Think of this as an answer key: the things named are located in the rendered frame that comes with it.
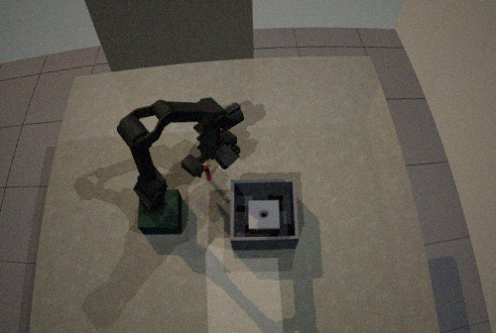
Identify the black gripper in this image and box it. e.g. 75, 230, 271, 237
182, 129, 237, 178

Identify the red peg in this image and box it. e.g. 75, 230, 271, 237
204, 166, 211, 181

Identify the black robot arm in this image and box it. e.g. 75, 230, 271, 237
117, 98, 244, 215

